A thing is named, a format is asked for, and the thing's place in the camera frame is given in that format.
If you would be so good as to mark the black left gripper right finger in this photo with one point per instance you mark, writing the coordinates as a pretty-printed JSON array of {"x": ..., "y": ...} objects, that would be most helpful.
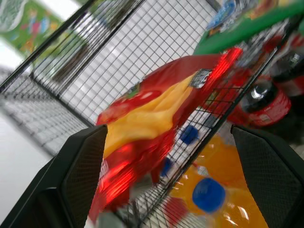
[{"x": 268, "y": 173}]

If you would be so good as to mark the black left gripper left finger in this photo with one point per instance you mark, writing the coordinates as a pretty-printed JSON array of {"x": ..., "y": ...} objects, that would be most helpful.
[{"x": 71, "y": 175}]

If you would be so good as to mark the red and yellow chip bag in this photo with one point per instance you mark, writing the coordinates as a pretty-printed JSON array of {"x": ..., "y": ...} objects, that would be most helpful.
[{"x": 152, "y": 114}]

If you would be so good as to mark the orange soda bottle blue cap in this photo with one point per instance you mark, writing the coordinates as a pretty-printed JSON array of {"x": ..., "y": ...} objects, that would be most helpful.
[{"x": 213, "y": 180}]

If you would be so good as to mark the cola bottle red label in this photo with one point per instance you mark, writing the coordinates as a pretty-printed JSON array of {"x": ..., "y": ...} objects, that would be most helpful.
[
  {"x": 288, "y": 71},
  {"x": 263, "y": 104}
]

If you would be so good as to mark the green snack bag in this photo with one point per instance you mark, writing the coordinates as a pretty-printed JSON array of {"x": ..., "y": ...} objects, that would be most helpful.
[{"x": 240, "y": 26}]

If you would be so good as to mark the green cartoon poster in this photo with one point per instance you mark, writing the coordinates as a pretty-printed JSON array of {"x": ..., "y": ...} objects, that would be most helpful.
[{"x": 28, "y": 26}]

